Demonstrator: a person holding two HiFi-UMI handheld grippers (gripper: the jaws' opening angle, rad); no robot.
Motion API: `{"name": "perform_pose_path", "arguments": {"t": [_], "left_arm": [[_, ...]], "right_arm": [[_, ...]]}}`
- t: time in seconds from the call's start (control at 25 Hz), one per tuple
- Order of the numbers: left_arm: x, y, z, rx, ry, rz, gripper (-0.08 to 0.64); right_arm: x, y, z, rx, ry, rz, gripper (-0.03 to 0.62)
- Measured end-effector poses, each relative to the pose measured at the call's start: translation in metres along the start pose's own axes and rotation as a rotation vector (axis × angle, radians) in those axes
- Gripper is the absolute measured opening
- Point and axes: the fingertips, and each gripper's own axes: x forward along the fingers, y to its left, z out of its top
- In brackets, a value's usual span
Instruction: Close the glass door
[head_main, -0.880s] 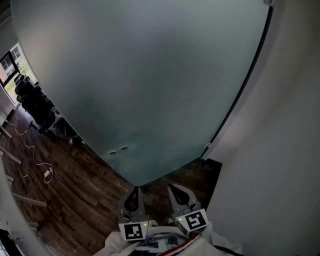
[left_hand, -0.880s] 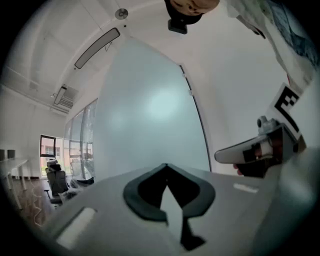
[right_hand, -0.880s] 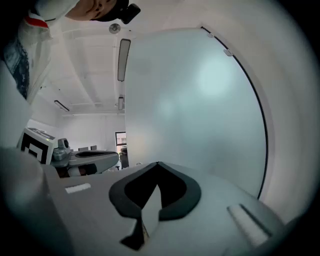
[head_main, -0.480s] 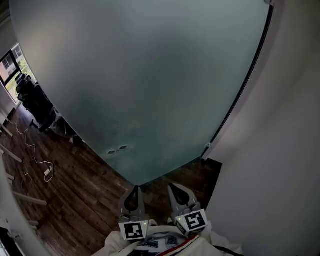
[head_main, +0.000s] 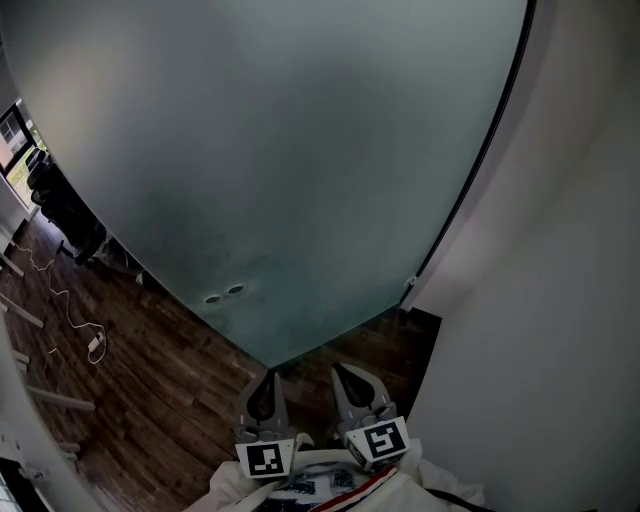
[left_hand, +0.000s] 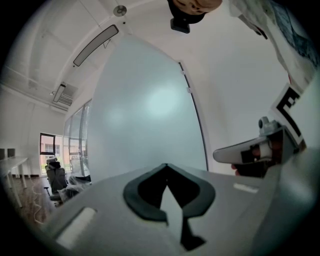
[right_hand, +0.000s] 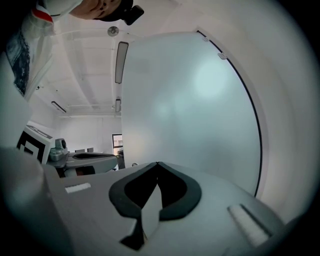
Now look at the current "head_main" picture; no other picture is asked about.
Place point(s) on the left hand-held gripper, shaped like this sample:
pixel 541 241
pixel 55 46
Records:
pixel 264 460

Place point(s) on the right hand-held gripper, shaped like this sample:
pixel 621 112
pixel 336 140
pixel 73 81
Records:
pixel 382 440

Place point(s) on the frosted glass door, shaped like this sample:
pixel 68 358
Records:
pixel 275 150

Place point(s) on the person's left forearm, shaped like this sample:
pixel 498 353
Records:
pixel 230 480

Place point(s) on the person's right forearm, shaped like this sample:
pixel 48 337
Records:
pixel 440 475

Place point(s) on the white shoe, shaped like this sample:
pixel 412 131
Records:
pixel 304 441

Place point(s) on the person's white jacket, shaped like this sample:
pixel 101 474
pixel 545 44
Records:
pixel 235 492

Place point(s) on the white power strip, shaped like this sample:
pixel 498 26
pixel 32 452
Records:
pixel 96 341

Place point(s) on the black-framed window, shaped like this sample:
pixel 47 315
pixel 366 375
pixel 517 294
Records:
pixel 15 135

